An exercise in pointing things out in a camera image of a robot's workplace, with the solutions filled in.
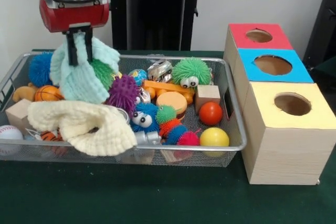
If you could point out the yellow plastic ball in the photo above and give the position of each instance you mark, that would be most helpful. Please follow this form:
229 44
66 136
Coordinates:
214 137

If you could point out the green spiky ball with eyes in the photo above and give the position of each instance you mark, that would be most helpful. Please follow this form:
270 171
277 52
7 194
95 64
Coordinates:
190 69

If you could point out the shallow silver mesh bin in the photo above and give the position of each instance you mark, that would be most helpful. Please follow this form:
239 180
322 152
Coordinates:
183 157

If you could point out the orange-red ball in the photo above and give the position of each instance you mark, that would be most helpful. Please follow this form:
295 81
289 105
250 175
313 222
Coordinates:
210 113

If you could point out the small orange basketball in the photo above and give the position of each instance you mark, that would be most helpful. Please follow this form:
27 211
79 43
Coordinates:
46 93

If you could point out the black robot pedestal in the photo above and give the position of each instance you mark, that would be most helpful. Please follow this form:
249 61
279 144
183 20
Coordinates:
157 11

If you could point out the dark green side table cloth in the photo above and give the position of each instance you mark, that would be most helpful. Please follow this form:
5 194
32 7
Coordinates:
328 70

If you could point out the small wooden cube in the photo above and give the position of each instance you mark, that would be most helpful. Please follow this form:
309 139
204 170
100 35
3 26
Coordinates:
208 94

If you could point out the blue spiky rubber ball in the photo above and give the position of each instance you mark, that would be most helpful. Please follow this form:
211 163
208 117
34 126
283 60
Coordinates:
39 69

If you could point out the mint green knitted cloth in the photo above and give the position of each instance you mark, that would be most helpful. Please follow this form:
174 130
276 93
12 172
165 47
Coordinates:
76 82

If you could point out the wooden box with three holes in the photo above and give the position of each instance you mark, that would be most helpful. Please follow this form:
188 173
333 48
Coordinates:
288 155

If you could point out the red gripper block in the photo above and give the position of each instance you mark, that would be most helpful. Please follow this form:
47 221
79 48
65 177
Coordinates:
76 16

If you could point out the white baseball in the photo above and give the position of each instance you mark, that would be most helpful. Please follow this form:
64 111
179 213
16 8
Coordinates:
9 133

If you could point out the purple spiky rubber ball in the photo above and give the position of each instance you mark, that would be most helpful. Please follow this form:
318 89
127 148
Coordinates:
123 93

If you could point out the cream knitted cloth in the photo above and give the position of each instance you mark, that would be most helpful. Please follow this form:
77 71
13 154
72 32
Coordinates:
78 119

